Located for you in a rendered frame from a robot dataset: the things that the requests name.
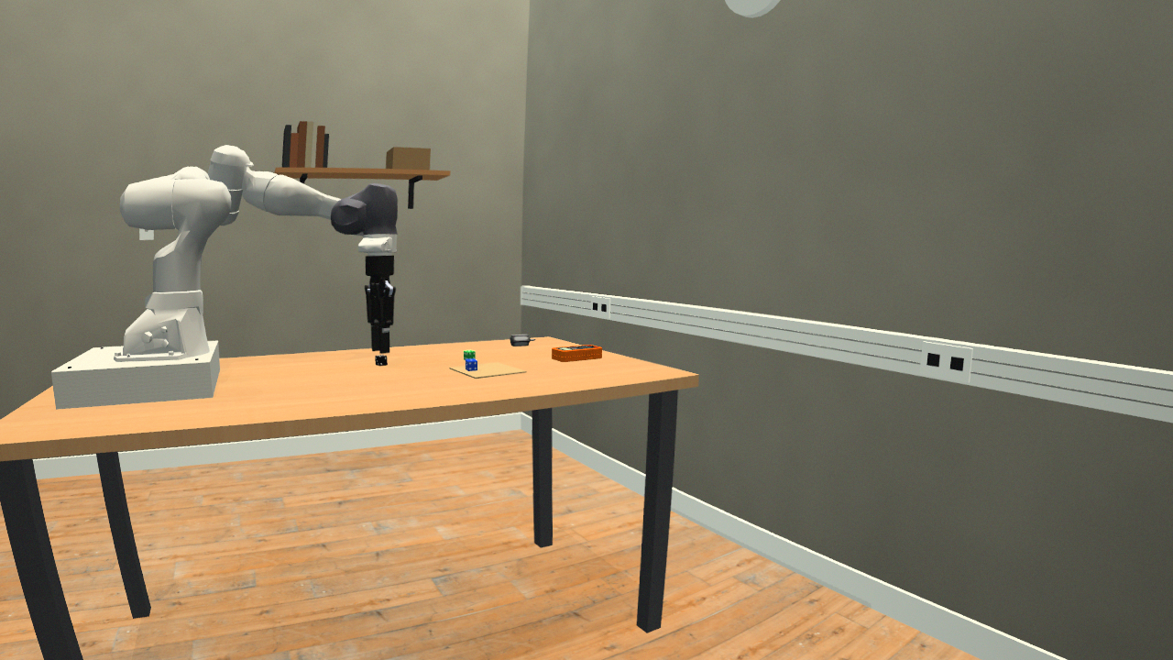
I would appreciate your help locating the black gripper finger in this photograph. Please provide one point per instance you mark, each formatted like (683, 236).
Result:
(372, 314)
(385, 313)

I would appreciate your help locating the orange digital multimeter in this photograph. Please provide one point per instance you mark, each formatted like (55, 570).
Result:
(576, 353)

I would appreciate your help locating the tan textured mat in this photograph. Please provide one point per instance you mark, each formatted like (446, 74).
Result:
(489, 370)

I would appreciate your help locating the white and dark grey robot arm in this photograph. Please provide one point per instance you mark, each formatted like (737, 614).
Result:
(172, 327)

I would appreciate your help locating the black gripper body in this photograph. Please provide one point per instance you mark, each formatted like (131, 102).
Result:
(379, 268)

